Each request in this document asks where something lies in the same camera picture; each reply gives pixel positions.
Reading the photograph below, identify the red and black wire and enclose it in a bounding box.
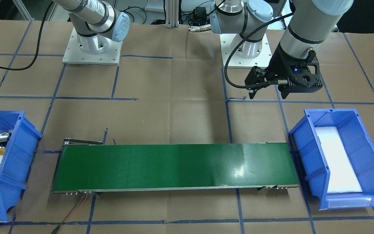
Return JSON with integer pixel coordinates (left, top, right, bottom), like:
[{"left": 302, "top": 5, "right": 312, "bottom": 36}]
[{"left": 51, "top": 194, "right": 90, "bottom": 234}]

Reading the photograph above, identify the aluminium frame post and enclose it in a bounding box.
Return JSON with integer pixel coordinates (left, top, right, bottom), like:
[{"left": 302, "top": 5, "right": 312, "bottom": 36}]
[{"left": 163, "top": 0, "right": 181, "bottom": 28}]

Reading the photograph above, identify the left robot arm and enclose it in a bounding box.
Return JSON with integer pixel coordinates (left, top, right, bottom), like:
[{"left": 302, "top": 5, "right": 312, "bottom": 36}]
[{"left": 210, "top": 0, "right": 353, "bottom": 99}]

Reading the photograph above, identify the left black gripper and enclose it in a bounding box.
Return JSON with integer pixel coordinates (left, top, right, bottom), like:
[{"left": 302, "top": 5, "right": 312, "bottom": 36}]
[{"left": 245, "top": 46, "right": 323, "bottom": 99}]

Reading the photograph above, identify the yellow push button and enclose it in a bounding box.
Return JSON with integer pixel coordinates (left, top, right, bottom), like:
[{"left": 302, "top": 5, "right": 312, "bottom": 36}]
[{"left": 0, "top": 131, "right": 12, "bottom": 156}]

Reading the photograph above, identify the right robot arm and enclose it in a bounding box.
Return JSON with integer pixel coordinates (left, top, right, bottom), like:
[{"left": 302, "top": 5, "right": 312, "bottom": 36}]
[{"left": 0, "top": 0, "right": 129, "bottom": 165}]

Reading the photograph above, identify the blue bin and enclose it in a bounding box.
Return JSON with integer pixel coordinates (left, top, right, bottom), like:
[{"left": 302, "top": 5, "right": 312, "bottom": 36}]
[
  {"left": 290, "top": 109, "right": 374, "bottom": 210},
  {"left": 0, "top": 110, "right": 42, "bottom": 222}
]

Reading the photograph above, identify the green conveyor belt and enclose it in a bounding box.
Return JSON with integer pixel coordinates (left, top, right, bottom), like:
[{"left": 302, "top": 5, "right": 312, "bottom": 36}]
[{"left": 53, "top": 143, "right": 299, "bottom": 193}]

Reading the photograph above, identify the black braided cable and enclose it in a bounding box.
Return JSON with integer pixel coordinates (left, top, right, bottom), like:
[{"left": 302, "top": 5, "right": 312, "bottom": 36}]
[{"left": 224, "top": 13, "right": 294, "bottom": 89}]

